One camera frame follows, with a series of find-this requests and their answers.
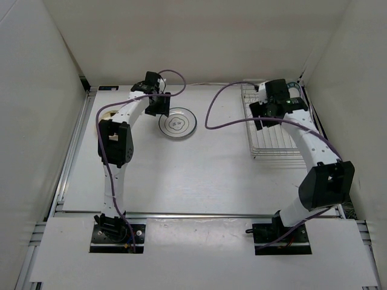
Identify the white plate with green rings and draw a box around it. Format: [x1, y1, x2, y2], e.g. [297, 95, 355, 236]
[158, 107, 198, 140]

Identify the cream bowl with red stamp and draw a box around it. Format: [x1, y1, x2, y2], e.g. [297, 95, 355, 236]
[100, 110, 117, 120]

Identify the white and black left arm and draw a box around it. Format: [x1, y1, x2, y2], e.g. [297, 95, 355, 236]
[94, 71, 171, 243]

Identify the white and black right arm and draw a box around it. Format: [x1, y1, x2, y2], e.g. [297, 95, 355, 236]
[249, 79, 355, 242]

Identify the white plate with green band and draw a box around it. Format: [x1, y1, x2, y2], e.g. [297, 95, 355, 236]
[287, 82, 304, 98]

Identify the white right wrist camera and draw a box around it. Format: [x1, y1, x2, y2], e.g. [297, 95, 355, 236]
[255, 82, 267, 103]

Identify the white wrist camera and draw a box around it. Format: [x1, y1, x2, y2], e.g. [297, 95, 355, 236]
[255, 82, 267, 103]
[159, 77, 166, 93]

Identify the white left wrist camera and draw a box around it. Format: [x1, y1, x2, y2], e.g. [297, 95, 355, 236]
[159, 77, 166, 93]

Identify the chrome wire dish rack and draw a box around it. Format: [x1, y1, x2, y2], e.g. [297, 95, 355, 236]
[241, 84, 303, 162]

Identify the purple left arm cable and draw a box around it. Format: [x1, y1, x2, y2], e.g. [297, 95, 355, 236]
[96, 69, 187, 254]

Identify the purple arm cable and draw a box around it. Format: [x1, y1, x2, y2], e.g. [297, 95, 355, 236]
[96, 69, 187, 254]
[205, 80, 344, 249]

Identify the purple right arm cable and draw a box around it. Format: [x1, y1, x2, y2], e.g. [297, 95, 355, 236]
[205, 80, 344, 249]

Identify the aluminium table frame rail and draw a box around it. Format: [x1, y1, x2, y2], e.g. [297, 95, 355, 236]
[25, 85, 379, 289]

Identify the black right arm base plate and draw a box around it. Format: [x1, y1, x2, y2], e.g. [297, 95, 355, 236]
[245, 224, 312, 256]

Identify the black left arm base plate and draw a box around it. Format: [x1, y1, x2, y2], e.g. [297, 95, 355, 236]
[89, 224, 146, 254]

